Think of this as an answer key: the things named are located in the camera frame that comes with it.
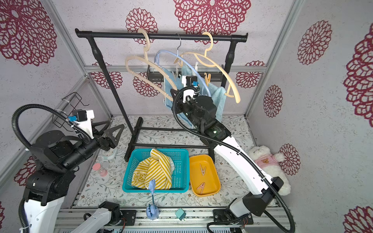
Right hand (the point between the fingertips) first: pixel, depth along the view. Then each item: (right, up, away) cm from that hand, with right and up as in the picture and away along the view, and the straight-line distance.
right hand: (172, 88), depth 56 cm
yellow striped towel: (-11, -38, +28) cm, 48 cm away
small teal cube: (+3, -59, +18) cm, 61 cm away
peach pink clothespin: (+16, -42, +32) cm, 55 cm away
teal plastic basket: (+2, -46, +32) cm, 55 cm away
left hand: (-21, -15, -1) cm, 25 cm away
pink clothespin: (+14, -49, +27) cm, 58 cm away
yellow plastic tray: (+20, -45, +31) cm, 59 cm away
